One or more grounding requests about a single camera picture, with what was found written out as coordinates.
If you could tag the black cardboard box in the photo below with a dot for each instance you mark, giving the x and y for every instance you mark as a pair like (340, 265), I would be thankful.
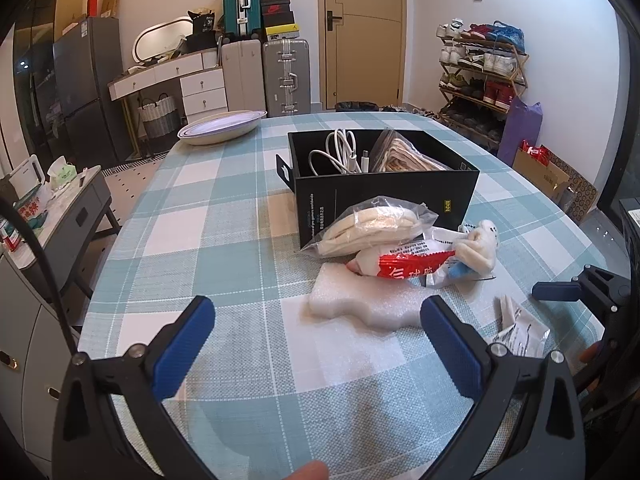
(380, 190)

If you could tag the white plush toy blue hair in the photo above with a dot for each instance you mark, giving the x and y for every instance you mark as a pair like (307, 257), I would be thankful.
(480, 250)

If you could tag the clear bag of beige hangers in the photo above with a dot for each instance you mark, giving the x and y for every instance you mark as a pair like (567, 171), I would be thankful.
(400, 152)

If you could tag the silver suitcase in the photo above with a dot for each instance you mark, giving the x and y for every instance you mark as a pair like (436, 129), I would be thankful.
(285, 75)

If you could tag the green tissue pack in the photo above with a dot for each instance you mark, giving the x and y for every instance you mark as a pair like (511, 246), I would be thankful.
(62, 172)

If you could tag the red snack packets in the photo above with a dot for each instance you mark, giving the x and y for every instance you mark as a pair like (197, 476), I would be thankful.
(535, 152)

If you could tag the white desk with drawers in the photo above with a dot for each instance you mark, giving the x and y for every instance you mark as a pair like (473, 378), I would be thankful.
(200, 85)

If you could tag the wooden shoe rack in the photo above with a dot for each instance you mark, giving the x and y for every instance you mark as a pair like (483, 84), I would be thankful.
(517, 67)

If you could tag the teal suitcase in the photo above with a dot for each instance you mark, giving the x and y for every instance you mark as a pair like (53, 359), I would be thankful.
(240, 5)

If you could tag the red and white packet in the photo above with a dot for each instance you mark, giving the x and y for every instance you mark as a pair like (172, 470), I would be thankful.
(400, 265)

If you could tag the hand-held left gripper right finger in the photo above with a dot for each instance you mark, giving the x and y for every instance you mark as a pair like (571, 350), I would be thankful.
(452, 350)

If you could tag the grey side cabinet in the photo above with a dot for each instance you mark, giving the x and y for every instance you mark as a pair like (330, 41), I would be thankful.
(85, 205)

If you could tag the white medicine sachet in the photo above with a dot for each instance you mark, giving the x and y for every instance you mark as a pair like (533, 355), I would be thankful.
(525, 332)

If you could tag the dark tall cabinet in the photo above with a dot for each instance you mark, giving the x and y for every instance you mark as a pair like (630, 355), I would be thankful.
(35, 60)

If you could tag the teal checkered tablecloth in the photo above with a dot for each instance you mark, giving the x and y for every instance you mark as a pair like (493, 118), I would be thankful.
(225, 220)

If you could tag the white oval plate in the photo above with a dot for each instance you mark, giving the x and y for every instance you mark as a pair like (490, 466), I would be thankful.
(220, 127)

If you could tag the purple bag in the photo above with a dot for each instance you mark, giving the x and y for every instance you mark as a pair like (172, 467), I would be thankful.
(520, 130)

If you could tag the oval white mirror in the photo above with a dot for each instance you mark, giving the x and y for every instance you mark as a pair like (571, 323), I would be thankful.
(160, 40)

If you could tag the person's right hand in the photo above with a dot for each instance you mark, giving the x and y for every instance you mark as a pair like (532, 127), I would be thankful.
(591, 353)

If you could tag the red paper bag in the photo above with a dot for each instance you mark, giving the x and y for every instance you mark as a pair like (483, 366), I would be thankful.
(93, 4)

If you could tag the brown cardboard box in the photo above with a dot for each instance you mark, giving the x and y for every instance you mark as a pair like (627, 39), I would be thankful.
(545, 177)

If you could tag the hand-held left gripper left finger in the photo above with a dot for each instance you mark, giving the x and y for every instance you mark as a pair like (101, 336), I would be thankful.
(182, 355)

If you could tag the grey low cabinet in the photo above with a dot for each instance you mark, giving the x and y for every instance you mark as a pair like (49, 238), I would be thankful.
(30, 360)

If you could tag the white woven basket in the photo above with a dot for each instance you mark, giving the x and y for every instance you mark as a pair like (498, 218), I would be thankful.
(160, 120)

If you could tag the grey refrigerator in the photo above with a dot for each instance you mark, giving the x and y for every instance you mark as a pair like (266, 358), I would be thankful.
(90, 85)

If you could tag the person's left hand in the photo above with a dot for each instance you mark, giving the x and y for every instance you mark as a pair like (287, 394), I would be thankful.
(310, 471)

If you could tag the beige suitcase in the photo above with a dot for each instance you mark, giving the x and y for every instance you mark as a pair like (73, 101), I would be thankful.
(242, 75)

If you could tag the stack of shoe boxes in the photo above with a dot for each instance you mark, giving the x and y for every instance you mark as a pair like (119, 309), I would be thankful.
(276, 15)

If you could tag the beige door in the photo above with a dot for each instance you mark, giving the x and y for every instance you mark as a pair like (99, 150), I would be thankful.
(365, 50)

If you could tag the white foam block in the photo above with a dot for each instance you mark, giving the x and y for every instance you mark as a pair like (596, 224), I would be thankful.
(360, 305)

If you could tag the black bag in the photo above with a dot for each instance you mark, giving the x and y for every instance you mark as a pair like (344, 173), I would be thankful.
(202, 35)

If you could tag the shoe rack with shoes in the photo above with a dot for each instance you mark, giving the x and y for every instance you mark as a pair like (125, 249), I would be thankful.
(480, 60)

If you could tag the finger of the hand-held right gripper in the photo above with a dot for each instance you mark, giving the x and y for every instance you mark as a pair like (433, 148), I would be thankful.
(555, 291)

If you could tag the clear bag of cream cloth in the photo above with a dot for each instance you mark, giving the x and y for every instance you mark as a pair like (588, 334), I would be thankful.
(370, 225)

